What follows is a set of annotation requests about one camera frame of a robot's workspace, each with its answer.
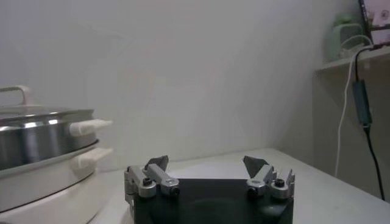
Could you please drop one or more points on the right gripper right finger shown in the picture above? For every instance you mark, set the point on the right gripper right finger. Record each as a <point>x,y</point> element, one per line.
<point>274,184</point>

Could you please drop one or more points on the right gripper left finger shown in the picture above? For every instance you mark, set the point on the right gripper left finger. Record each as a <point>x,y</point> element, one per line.
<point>146,184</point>

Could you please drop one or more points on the stainless steel steamer basket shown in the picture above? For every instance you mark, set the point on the stainless steel steamer basket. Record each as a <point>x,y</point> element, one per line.
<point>39,143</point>

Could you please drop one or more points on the white electric cooker base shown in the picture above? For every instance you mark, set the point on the white electric cooker base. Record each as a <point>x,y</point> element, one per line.
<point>45,194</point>

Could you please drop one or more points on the mint green appliance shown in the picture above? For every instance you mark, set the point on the mint green appliance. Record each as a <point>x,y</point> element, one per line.
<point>342,36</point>

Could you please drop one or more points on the tablet with pink screen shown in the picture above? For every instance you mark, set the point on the tablet with pink screen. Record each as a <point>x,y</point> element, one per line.
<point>377,21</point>

